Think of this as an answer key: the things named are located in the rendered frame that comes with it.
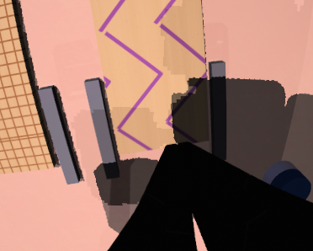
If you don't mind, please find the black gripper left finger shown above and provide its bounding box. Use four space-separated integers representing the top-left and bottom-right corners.
108 145 198 251

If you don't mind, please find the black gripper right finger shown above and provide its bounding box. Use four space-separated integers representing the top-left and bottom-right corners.
177 142 313 251

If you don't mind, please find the dark navy cylinder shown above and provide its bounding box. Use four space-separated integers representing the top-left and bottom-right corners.
271 169 310 200

